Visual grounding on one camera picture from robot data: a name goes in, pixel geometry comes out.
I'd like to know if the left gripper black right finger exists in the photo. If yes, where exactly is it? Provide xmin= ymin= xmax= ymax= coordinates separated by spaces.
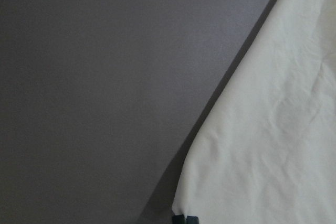
xmin=186 ymin=216 xmax=199 ymax=224

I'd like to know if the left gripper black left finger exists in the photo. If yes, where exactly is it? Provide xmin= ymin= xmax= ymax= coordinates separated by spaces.
xmin=172 ymin=215 xmax=185 ymax=224

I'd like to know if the beige long-sleeve printed shirt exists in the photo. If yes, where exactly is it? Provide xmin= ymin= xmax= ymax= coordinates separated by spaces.
xmin=172 ymin=0 xmax=335 ymax=223

